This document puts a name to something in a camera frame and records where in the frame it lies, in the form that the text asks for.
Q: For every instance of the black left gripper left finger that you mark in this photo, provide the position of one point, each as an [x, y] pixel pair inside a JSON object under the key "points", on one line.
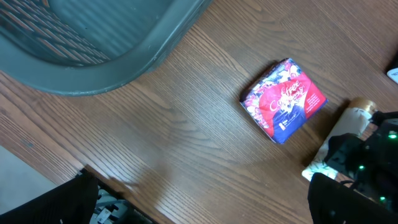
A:
{"points": [[72, 202]]}

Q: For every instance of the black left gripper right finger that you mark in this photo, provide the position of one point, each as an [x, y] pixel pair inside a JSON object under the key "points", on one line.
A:
{"points": [[331, 202]]}

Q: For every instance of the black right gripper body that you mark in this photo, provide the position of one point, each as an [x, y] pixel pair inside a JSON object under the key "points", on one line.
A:
{"points": [[370, 163]]}

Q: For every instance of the white tube gold cap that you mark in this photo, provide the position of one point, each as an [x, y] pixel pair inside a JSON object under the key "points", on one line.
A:
{"points": [[354, 120]]}

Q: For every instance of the purple red snack pack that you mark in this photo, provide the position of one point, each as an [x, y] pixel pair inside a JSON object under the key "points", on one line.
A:
{"points": [[282, 99]]}

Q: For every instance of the white barcode scanner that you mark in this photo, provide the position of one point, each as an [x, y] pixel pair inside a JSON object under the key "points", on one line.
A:
{"points": [[392, 71]]}

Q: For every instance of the dark grey plastic basket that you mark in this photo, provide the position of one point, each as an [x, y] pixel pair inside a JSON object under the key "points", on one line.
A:
{"points": [[88, 47]]}

